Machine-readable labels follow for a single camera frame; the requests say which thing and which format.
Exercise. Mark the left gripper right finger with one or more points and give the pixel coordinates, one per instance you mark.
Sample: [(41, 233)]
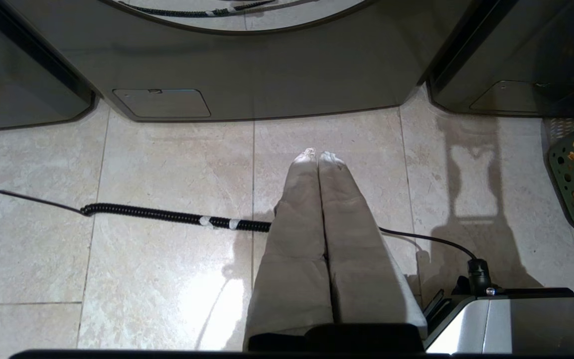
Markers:
[(361, 269)]

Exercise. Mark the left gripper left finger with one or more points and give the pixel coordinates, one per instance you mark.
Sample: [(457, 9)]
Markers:
[(292, 259)]

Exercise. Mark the dryer door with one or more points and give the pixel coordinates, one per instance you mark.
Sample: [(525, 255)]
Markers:
[(237, 12)]

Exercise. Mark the grey washing machine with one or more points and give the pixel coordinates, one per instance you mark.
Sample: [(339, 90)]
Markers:
[(521, 55)]

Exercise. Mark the grey appliance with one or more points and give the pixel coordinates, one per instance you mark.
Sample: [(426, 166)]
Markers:
[(18, 70)]

